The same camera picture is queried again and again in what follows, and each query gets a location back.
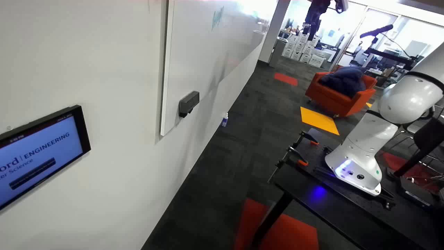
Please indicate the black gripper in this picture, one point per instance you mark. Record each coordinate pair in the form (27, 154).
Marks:
(319, 9)

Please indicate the black whiteboard duster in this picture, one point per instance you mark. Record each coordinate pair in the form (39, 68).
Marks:
(188, 103)

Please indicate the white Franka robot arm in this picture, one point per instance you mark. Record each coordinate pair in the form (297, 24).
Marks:
(365, 139)

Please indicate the dark blue cushion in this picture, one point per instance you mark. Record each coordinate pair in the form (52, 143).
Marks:
(344, 81)

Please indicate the orange armchair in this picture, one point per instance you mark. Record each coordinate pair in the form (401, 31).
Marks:
(334, 102)

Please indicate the black office desk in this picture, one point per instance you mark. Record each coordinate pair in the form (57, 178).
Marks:
(388, 56)

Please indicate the large white whiteboard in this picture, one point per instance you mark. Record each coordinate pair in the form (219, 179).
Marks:
(194, 56)

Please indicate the black metal table leg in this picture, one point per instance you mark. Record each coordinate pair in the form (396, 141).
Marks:
(272, 217)

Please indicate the wall-mounted tablet display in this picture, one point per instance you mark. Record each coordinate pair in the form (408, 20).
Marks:
(36, 154)

